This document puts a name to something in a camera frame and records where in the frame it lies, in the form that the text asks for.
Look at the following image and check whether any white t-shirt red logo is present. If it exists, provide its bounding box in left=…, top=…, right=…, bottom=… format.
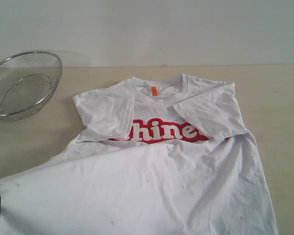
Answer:
left=0, top=74, right=278, bottom=235

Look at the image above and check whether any metal mesh strainer bowl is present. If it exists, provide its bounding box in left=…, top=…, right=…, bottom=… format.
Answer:
left=0, top=51, right=63, bottom=120

